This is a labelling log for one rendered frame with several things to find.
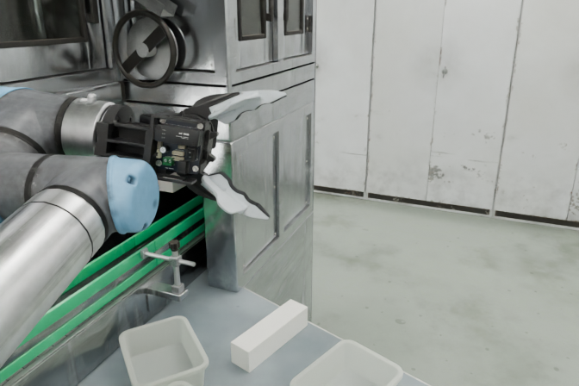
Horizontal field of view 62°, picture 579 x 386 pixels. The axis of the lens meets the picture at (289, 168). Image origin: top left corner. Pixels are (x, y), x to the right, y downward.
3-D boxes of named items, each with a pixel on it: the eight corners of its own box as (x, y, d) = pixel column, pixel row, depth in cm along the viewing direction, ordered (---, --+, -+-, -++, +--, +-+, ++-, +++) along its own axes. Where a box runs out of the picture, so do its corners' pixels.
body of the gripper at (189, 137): (196, 189, 52) (90, 171, 53) (215, 175, 61) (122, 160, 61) (204, 119, 51) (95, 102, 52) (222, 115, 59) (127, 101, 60)
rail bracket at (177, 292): (153, 301, 141) (146, 231, 134) (202, 314, 135) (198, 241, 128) (143, 310, 137) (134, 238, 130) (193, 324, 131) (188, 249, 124)
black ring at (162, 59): (126, 84, 144) (118, 9, 137) (187, 89, 136) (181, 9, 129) (115, 86, 139) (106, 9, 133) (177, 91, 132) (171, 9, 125)
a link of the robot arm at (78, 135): (90, 155, 62) (96, 91, 60) (125, 160, 62) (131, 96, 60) (59, 164, 54) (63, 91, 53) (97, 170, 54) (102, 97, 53)
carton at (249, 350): (307, 325, 136) (308, 307, 134) (249, 372, 118) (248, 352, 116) (290, 316, 139) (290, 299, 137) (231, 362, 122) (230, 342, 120)
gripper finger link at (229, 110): (283, 96, 52) (209, 135, 53) (288, 96, 57) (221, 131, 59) (270, 70, 51) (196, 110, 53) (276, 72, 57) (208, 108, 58)
